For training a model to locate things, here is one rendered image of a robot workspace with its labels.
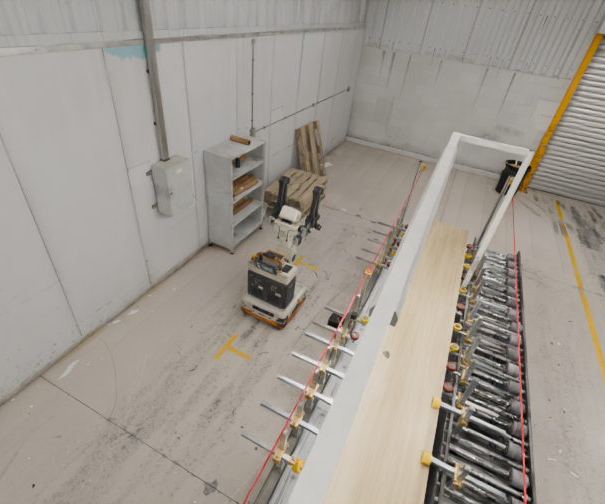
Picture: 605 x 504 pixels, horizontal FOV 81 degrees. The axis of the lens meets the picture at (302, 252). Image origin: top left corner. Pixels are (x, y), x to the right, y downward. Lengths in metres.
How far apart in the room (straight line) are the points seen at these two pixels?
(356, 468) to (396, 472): 0.27
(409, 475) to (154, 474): 2.09
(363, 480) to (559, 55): 9.12
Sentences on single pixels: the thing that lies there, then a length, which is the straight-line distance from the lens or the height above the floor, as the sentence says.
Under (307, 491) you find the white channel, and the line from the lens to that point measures 0.97.
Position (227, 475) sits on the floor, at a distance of 3.61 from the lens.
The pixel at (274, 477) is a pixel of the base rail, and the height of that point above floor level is 0.70.
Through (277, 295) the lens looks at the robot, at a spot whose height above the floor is 0.49.
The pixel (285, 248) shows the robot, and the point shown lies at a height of 0.88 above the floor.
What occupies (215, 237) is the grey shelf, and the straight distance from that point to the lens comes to 5.58.
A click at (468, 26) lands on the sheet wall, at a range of 10.01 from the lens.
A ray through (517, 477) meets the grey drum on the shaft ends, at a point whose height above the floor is 0.85.
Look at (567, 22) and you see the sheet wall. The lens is 10.07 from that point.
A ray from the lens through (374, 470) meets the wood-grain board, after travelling 2.76.
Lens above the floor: 3.37
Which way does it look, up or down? 36 degrees down
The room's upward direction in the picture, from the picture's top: 7 degrees clockwise
